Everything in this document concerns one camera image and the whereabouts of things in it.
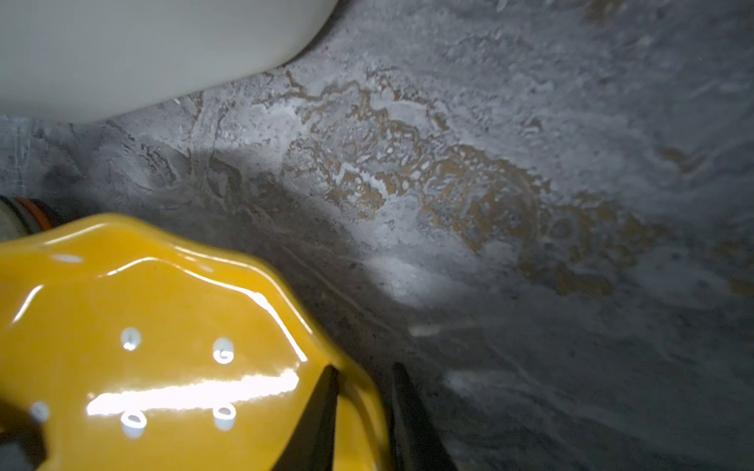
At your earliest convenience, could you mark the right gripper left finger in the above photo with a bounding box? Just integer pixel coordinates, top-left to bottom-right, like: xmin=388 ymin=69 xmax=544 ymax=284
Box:
xmin=272 ymin=365 xmax=339 ymax=471

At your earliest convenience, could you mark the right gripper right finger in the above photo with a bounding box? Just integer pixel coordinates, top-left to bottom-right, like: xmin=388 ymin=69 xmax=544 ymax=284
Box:
xmin=391 ymin=363 xmax=458 ymax=471

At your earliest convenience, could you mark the yellow dotted scalloped plate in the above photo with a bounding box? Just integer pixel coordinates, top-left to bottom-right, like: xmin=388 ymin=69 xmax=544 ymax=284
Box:
xmin=1 ymin=215 xmax=393 ymax=470

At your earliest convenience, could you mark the white plastic bin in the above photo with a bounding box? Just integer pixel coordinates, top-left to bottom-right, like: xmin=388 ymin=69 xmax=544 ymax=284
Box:
xmin=1 ymin=1 xmax=335 ymax=123

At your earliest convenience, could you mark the orange rimmed plate underneath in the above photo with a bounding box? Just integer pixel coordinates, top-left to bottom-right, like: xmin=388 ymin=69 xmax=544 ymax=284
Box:
xmin=0 ymin=195 xmax=64 ymax=241

